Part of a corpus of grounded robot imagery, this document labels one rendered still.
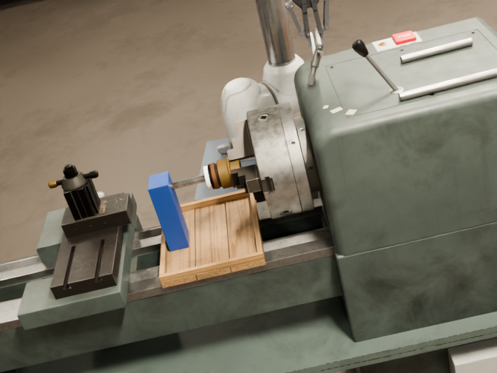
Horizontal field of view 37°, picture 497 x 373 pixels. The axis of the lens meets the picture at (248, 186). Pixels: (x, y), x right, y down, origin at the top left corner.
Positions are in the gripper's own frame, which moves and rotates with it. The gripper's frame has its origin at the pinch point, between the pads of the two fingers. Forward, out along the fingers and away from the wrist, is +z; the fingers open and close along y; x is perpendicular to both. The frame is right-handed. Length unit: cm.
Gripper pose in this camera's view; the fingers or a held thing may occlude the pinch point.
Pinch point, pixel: (316, 44)
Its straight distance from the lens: 213.3
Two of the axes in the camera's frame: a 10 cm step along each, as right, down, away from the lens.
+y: -9.7, 2.3, 0.6
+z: 2.2, 8.3, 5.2
